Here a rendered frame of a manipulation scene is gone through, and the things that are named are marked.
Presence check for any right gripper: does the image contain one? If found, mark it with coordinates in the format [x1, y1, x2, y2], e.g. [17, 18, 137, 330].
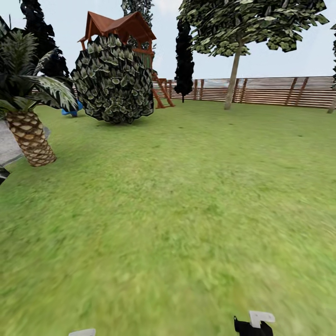
[234, 317, 273, 336]

